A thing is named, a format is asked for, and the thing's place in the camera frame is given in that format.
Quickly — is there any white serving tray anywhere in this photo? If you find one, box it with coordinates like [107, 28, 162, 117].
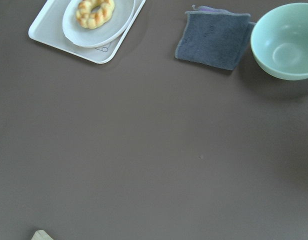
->
[28, 0, 145, 64]

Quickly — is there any dark grey folded cloth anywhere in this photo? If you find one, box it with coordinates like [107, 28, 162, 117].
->
[175, 5, 256, 71]

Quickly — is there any white round plate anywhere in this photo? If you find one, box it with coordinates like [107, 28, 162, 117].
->
[62, 0, 135, 48]

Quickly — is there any mint green bowl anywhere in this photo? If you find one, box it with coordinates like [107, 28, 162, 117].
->
[250, 2, 308, 81]

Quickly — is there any wooden cutting board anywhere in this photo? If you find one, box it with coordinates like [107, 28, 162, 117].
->
[31, 230, 54, 240]

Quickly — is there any glazed ring donut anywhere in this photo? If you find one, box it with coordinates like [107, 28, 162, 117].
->
[75, 0, 115, 30]

